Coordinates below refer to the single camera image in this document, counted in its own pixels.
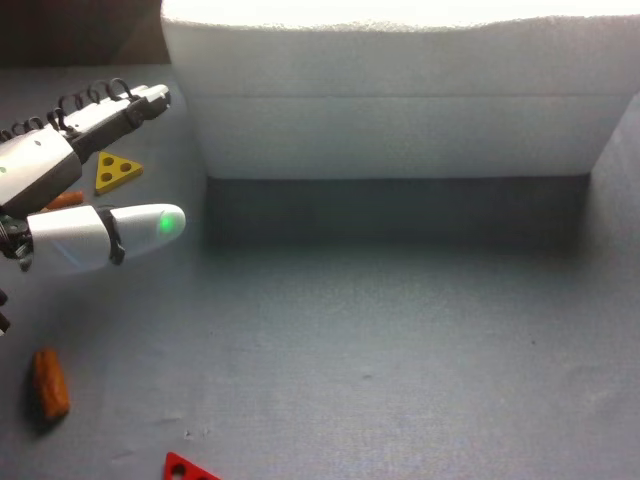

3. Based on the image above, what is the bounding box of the orange ridged toy piece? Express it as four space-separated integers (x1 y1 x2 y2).
30 348 71 422

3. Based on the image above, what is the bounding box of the thin orange toy piece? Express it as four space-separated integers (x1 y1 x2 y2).
42 191 86 212

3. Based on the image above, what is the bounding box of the red triangular holed block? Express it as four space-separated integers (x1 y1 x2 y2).
163 451 222 480

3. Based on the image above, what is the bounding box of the white styrofoam lid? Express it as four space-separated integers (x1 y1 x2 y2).
160 0 640 99

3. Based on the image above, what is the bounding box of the grey table cloth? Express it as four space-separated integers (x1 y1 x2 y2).
0 64 640 480

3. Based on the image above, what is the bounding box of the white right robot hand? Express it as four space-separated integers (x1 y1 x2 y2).
0 77 187 277

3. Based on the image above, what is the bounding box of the yellow triangular holed block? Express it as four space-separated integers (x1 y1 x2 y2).
94 151 145 196

